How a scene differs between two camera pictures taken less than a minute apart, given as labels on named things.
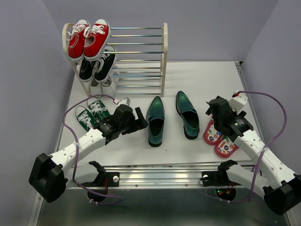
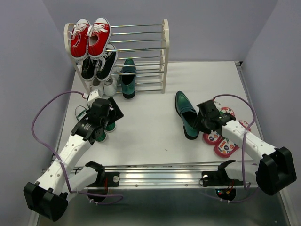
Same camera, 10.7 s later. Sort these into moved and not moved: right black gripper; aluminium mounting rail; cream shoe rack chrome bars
Moved: right black gripper
Not moved: cream shoe rack chrome bars; aluminium mounting rail
